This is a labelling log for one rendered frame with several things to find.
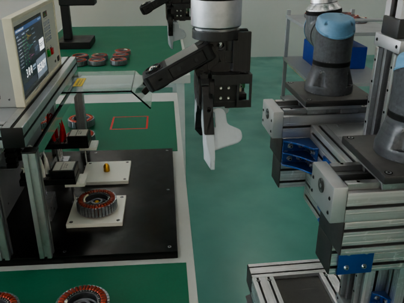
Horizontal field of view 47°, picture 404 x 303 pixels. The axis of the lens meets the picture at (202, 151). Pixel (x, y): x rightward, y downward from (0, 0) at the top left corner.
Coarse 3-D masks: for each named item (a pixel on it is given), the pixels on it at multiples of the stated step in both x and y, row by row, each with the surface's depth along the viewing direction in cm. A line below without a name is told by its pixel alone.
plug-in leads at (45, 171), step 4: (44, 156) 124; (40, 160) 121; (44, 160) 124; (44, 164) 125; (48, 164) 127; (20, 168) 123; (44, 168) 125; (48, 168) 125; (24, 172) 123; (44, 172) 123; (48, 172) 126; (20, 176) 123; (24, 176) 123; (44, 176) 124
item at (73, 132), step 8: (72, 136) 145; (80, 136) 145; (88, 136) 147; (48, 144) 145; (56, 144) 145; (64, 144) 145; (72, 144) 146; (80, 144) 146; (88, 144) 146; (96, 144) 149; (56, 152) 147
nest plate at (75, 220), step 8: (120, 200) 136; (72, 208) 132; (120, 208) 132; (72, 216) 128; (80, 216) 128; (104, 216) 128; (112, 216) 128; (120, 216) 128; (72, 224) 125; (80, 224) 125; (88, 224) 125; (96, 224) 125; (104, 224) 126; (112, 224) 126; (120, 224) 126
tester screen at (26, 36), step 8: (32, 24) 119; (40, 24) 126; (16, 32) 105; (24, 32) 111; (32, 32) 118; (40, 32) 126; (16, 40) 105; (24, 40) 111; (32, 40) 118; (24, 48) 111; (32, 48) 118; (24, 56) 111; (32, 56) 118; (24, 64) 110; (32, 64) 117; (24, 72) 110; (24, 80) 110; (24, 88) 110
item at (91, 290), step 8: (72, 288) 101; (80, 288) 101; (88, 288) 101; (96, 288) 101; (64, 296) 99; (72, 296) 99; (80, 296) 101; (88, 296) 101; (96, 296) 99; (104, 296) 98
